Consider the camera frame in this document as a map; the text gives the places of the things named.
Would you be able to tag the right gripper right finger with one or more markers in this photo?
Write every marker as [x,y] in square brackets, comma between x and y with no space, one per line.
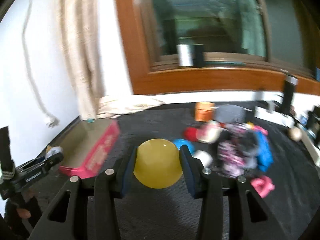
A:
[249,216]

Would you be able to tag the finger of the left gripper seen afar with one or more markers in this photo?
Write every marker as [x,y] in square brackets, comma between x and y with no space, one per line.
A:
[38,166]

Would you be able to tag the pink ring toy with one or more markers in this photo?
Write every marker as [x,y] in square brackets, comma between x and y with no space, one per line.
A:
[262,185]

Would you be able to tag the yellow ball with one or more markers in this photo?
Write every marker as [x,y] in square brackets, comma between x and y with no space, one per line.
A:
[158,164]

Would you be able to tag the white pink sock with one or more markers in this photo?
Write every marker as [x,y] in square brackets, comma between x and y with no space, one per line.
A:
[209,132]

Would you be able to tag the light orange toy cube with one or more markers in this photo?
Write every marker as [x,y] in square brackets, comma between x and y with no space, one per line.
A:
[204,111]

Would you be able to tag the person's left hand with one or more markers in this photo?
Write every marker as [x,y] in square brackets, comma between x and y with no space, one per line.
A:
[23,206]

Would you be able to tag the red cardboard box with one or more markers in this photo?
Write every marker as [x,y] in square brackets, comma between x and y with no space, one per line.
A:
[86,147]

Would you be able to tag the blue cloth item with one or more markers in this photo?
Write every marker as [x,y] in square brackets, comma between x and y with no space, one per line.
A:
[264,157]

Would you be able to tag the pink leopard sock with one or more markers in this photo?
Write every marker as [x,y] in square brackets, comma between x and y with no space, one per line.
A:
[237,149]

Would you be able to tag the white ball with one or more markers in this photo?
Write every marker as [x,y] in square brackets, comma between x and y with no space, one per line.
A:
[204,157]

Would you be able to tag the beige egg-shaped object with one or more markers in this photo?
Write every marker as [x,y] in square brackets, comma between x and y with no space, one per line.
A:
[294,134]

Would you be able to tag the blue ball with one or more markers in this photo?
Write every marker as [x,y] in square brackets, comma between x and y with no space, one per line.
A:
[180,142]

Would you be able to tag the red pompom ball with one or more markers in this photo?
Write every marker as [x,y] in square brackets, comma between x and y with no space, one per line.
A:
[190,133]

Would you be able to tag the black thermos bottle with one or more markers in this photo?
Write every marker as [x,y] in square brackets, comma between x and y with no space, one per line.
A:
[289,88]

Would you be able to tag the cream lace curtain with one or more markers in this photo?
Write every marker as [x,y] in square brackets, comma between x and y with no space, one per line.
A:
[77,23]

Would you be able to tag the wooden window frame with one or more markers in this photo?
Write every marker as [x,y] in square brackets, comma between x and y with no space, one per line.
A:
[193,45]

